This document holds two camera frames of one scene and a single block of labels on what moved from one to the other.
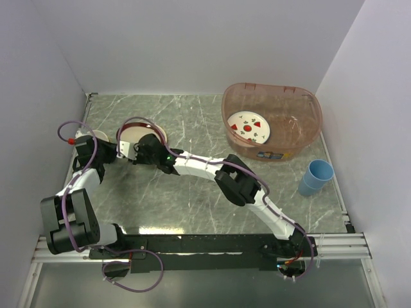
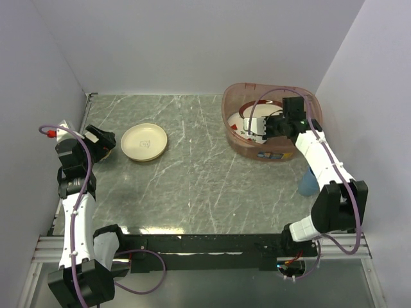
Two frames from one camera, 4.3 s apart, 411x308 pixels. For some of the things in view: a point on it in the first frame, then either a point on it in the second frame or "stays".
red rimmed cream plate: (133, 132) → (263, 108)
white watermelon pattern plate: (251, 126) stays
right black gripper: (139, 149) → (268, 119)
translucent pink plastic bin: (294, 116) stays
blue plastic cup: (317, 174) stays
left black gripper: (112, 147) → (105, 142)
